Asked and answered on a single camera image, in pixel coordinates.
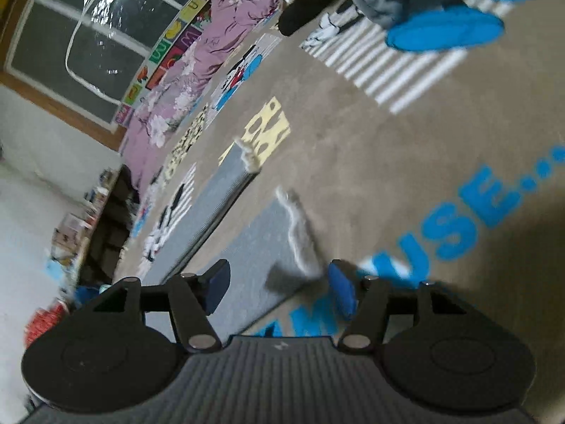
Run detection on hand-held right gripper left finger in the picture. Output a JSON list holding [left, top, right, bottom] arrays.
[[83, 259, 231, 354]]

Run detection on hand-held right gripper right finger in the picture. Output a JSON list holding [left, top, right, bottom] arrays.
[[327, 259, 480, 354]]

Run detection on grey drawstring pants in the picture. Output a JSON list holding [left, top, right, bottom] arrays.
[[142, 137, 328, 337]]

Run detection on cluttered low shelf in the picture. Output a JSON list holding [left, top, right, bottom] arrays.
[[44, 164, 141, 314]]

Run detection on beige cartoon printed blanket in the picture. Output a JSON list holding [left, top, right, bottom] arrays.
[[126, 0, 565, 345]]

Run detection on red patterned object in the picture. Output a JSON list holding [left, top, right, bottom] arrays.
[[24, 302, 71, 347]]

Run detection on colourful alphabet mat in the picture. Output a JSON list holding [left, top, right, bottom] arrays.
[[115, 0, 241, 130]]

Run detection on purple floral quilt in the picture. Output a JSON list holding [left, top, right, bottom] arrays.
[[120, 0, 283, 193]]

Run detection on black cloth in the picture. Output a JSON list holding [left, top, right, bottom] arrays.
[[279, 0, 329, 37]]

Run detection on wooden framed window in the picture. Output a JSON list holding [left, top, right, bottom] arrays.
[[0, 0, 221, 153]]

